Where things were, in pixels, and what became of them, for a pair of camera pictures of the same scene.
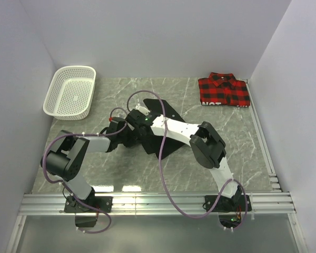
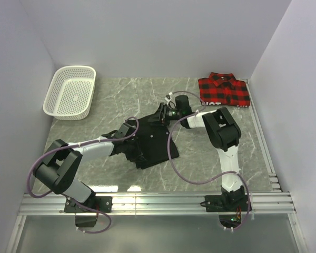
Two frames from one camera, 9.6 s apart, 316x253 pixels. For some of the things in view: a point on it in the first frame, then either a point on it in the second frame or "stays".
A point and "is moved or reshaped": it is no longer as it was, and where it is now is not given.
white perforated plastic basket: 70,94 stays
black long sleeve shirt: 152,142 is moved or reshaped
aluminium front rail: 187,205 stays
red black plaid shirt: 220,87 stays
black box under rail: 85,221 stays
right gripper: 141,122 → 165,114
